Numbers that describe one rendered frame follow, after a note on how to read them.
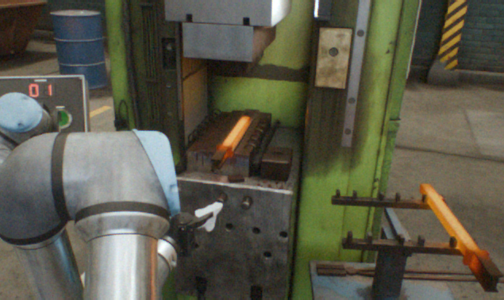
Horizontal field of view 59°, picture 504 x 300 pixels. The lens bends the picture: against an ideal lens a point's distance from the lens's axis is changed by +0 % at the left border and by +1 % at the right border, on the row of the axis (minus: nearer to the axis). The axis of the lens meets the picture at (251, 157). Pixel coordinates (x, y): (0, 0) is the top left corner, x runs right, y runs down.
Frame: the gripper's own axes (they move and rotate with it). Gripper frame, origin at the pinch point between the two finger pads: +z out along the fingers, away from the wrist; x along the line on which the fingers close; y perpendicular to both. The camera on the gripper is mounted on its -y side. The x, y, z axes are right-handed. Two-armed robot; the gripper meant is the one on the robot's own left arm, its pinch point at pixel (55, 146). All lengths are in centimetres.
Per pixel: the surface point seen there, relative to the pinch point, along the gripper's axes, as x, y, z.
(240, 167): -51, -8, 8
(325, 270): -73, -41, 2
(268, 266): -59, -40, 14
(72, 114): -3.2, 10.7, 10.3
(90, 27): 35, 204, 415
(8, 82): 13.4, 20.6, 10.3
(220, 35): -45, 27, -9
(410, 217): -191, -39, 143
